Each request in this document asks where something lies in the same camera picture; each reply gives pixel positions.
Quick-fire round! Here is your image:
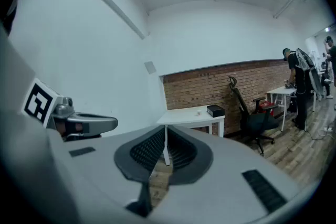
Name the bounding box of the red box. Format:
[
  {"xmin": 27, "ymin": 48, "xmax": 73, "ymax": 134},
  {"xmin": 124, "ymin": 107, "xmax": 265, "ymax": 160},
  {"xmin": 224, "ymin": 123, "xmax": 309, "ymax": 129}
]
[{"xmin": 258, "ymin": 101, "xmax": 279, "ymax": 115}]

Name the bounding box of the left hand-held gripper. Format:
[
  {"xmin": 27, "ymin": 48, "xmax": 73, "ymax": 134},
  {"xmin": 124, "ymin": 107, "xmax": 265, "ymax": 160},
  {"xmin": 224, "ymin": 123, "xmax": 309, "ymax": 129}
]
[{"xmin": 20, "ymin": 78, "xmax": 119, "ymax": 143}]

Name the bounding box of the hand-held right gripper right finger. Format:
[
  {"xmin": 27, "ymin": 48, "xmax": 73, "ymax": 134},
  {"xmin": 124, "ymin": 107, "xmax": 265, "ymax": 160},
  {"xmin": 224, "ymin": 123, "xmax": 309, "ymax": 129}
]
[{"xmin": 151, "ymin": 124, "xmax": 320, "ymax": 224}]

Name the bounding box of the white wall conduit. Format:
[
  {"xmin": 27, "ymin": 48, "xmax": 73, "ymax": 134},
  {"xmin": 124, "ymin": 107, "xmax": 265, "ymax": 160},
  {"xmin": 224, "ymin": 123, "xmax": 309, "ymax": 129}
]
[{"xmin": 72, "ymin": 0, "xmax": 146, "ymax": 40}]

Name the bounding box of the black box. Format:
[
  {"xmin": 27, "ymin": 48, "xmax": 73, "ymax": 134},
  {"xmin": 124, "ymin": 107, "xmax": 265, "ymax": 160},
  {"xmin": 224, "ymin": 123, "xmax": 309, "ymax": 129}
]
[{"xmin": 206, "ymin": 104, "xmax": 226, "ymax": 118}]

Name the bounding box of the black office chair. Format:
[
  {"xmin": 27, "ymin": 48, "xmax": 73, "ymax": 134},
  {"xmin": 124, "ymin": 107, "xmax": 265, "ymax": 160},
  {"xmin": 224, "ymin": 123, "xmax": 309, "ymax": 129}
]
[{"xmin": 227, "ymin": 76, "xmax": 280, "ymax": 157}]

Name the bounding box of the person's left hand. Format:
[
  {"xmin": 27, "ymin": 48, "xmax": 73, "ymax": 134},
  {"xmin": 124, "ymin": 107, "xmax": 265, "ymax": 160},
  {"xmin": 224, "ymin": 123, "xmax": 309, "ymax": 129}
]
[{"xmin": 55, "ymin": 121, "xmax": 89, "ymax": 138}]

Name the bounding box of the white table with ladder legs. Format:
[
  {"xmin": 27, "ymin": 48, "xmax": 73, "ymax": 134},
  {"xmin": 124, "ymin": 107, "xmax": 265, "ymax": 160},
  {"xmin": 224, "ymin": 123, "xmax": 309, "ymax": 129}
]
[{"xmin": 266, "ymin": 86, "xmax": 300, "ymax": 132}]

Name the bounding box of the white square wall panel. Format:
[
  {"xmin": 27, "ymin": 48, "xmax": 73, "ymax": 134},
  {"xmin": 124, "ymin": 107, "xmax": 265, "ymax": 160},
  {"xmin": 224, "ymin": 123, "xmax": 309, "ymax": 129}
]
[{"xmin": 143, "ymin": 60, "xmax": 158, "ymax": 75}]

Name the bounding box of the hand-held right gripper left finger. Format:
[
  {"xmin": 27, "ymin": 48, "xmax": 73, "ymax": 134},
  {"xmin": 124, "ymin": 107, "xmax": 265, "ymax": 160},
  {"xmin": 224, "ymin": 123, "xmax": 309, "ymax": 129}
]
[{"xmin": 46, "ymin": 124, "xmax": 167, "ymax": 224}]

